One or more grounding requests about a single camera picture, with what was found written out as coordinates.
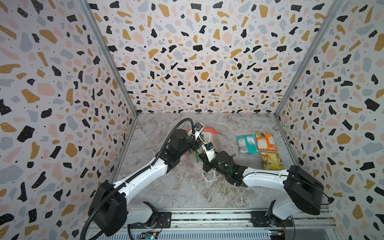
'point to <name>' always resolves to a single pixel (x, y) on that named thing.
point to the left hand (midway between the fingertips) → (200, 131)
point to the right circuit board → (277, 234)
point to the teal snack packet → (247, 144)
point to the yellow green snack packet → (272, 161)
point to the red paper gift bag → (209, 135)
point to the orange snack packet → (265, 141)
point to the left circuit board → (151, 236)
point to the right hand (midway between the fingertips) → (200, 155)
